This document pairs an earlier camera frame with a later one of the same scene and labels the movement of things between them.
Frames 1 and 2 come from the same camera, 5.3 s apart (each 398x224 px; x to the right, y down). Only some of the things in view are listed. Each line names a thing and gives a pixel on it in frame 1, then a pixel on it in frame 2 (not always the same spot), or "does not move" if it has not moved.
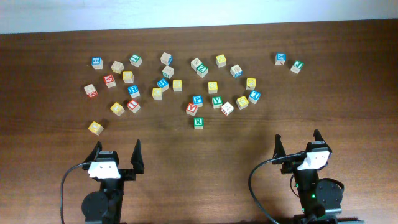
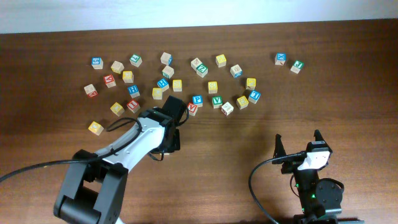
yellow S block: x=177 y=85 does not move
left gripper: x=129 y=175 to x=175 y=144
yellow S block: x=212 y=87 does not move
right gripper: x=288 y=165 does not move
